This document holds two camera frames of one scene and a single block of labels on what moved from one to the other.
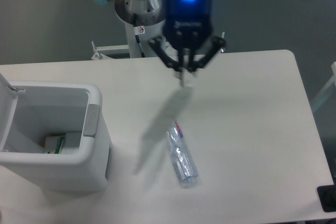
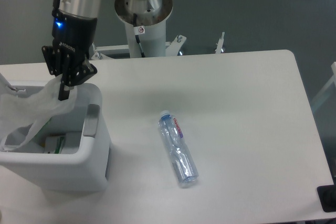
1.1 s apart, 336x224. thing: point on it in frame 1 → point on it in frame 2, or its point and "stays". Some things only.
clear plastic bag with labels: [183, 162] → [25, 114]
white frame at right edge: [333, 80] stays
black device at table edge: [327, 194] stays
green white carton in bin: [53, 144] stays
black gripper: [188, 22] → [77, 35]
